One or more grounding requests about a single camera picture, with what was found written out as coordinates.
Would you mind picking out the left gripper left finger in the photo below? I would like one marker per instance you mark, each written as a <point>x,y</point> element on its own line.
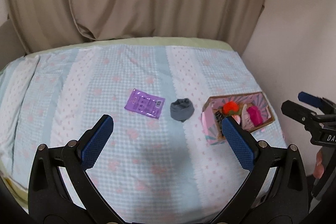
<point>60,190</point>

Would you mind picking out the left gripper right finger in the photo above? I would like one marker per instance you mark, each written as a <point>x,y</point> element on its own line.
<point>275,189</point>

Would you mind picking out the magenta pink pouch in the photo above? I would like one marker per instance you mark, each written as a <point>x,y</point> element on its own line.
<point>255,115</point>

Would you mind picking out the pastel patterned bed quilt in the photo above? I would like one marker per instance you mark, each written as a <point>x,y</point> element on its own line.
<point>151,170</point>

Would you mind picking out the purple plastic packet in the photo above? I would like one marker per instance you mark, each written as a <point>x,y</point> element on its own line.
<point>145,104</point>

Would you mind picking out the green mattress sheet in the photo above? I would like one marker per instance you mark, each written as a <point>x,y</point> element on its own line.
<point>154,41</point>

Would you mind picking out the person's hand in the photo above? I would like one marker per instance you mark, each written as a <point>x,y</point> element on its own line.
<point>318,168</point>

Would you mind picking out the grey fluffy scrunchie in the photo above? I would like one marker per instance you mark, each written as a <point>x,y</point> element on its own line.
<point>182,109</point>

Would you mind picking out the pink lined cardboard box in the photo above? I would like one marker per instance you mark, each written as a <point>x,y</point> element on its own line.
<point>213,132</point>

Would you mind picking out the pink fluffy scrunchie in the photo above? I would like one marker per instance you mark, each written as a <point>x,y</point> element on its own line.
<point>237,118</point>

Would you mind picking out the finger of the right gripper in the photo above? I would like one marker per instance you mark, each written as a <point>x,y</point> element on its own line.
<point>311,100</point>

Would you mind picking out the red orange pompom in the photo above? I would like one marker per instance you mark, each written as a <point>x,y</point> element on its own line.
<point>230,108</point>

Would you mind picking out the black fluffy scrunchie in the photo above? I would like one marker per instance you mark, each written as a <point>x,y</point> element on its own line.
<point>219,116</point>

